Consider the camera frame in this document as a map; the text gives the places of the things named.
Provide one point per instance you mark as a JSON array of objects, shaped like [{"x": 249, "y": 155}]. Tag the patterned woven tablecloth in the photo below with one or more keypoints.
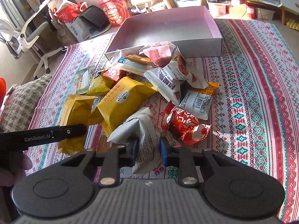
[{"x": 254, "y": 114}]

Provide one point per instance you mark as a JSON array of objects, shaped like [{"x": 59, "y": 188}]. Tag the clear pink snack bag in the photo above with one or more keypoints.
[{"x": 159, "y": 53}]

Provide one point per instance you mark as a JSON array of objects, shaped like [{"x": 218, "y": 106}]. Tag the grey knitted cushion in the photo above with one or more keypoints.
[{"x": 21, "y": 103}]

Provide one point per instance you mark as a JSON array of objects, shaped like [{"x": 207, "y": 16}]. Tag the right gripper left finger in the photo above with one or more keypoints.
[{"x": 116, "y": 157}]

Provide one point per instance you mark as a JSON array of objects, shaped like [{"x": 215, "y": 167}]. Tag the red orange snack packet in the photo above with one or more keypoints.
[{"x": 183, "y": 125}]

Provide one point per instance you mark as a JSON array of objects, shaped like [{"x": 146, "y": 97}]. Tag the white blue-text snack bag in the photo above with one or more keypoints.
[{"x": 167, "y": 80}]

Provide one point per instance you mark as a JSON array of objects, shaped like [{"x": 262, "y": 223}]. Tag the large yellow snack bag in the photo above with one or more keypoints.
[{"x": 120, "y": 103}]

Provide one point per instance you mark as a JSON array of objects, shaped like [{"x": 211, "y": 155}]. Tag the red plastic bag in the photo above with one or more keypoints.
[{"x": 70, "y": 12}]

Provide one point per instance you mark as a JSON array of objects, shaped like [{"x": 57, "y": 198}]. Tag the clear blue wafer packet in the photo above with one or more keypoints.
[{"x": 133, "y": 67}]

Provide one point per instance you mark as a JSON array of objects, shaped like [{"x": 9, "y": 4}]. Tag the gold snack bar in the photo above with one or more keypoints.
[{"x": 139, "y": 59}]

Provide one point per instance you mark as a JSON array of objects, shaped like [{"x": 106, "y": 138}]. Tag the small yellow chip bag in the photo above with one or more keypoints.
[{"x": 99, "y": 85}]

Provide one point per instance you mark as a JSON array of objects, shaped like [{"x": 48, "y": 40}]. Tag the red white snack packet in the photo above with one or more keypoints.
[{"x": 115, "y": 72}]

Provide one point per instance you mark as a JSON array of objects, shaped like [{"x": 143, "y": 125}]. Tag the red round tin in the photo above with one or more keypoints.
[{"x": 116, "y": 11}]

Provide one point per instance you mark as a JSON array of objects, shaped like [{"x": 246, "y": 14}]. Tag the white office chair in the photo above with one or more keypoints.
[{"x": 18, "y": 42}]

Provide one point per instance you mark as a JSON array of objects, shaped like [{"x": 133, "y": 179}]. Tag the cream green snack packet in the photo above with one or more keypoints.
[{"x": 83, "y": 79}]

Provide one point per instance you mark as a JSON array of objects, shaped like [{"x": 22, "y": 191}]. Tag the white barcode snack packet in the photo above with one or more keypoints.
[{"x": 198, "y": 101}]

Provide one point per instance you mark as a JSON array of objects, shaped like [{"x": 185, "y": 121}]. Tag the left hand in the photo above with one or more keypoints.
[{"x": 18, "y": 163}]

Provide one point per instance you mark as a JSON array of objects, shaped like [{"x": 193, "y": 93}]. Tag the grey white snack packet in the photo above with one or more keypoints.
[{"x": 142, "y": 126}]

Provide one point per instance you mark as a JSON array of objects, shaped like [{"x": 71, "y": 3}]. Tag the white cardboard box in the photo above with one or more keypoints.
[{"x": 192, "y": 29}]

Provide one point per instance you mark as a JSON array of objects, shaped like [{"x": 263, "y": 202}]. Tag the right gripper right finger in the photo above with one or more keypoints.
[{"x": 182, "y": 158}]

